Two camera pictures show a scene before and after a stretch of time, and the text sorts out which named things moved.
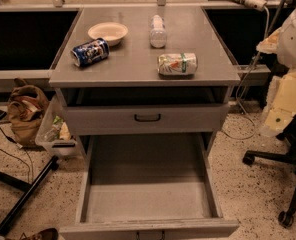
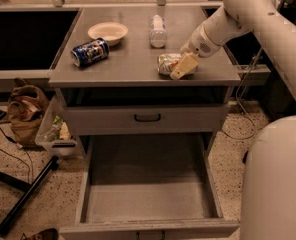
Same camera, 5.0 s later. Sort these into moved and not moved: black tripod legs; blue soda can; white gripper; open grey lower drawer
Moved: white gripper
Not moved: blue soda can; open grey lower drawer; black tripod legs
